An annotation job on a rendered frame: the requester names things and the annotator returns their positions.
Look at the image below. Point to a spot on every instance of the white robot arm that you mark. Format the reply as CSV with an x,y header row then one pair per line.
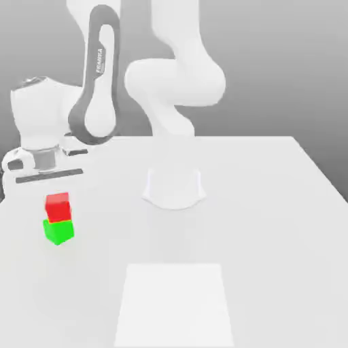
x,y
174,81

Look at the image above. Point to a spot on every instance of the small red cube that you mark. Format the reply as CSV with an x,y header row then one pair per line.
x,y
58,209

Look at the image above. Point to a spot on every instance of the small green cube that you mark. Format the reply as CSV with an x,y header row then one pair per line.
x,y
58,232

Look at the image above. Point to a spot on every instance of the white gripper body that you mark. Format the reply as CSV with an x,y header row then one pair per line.
x,y
49,175

